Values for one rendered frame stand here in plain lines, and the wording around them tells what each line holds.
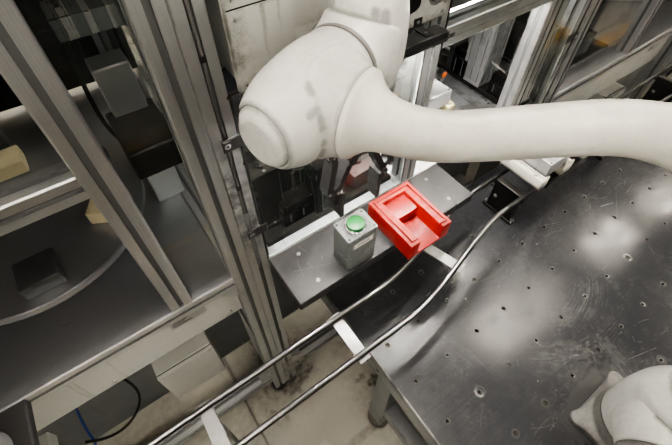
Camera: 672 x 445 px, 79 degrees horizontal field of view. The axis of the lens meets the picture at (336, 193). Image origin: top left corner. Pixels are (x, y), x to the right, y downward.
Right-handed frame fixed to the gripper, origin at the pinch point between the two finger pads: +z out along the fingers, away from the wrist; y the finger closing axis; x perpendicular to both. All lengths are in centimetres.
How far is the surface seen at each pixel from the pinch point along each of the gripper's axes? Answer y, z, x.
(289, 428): 28, 113, 4
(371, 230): -2.2, 10.5, 3.2
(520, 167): -59, 25, 3
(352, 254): 2.5, 15.8, 3.1
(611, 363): -43, 45, 52
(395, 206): -15.2, 17.9, -2.8
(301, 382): 16, 113, -7
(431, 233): -18.8, 21.0, 6.8
